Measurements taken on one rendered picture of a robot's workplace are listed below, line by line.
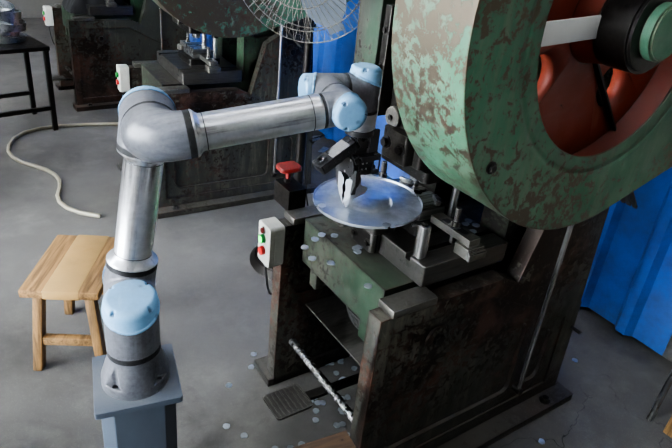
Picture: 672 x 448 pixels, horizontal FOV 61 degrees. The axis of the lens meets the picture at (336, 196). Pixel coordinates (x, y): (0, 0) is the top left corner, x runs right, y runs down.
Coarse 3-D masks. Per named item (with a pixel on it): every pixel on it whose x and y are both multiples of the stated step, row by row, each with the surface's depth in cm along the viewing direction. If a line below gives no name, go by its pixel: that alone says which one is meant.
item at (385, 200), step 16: (368, 176) 165; (320, 192) 155; (336, 192) 155; (368, 192) 155; (384, 192) 157; (400, 192) 158; (320, 208) 147; (336, 208) 147; (352, 208) 148; (368, 208) 147; (384, 208) 148; (400, 208) 150; (416, 208) 150; (352, 224) 140; (368, 224) 141; (400, 224) 141
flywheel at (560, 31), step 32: (576, 0) 102; (608, 0) 100; (640, 0) 96; (544, 32) 94; (576, 32) 98; (608, 32) 99; (640, 32) 97; (544, 64) 109; (576, 64) 110; (608, 64) 105; (640, 64) 102; (544, 96) 109; (576, 96) 115; (608, 96) 125; (640, 96) 128; (576, 128) 120; (608, 128) 126
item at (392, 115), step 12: (396, 108) 149; (396, 120) 149; (384, 132) 151; (396, 132) 147; (384, 144) 150; (396, 144) 148; (408, 144) 144; (396, 156) 148; (408, 156) 146; (420, 168) 147
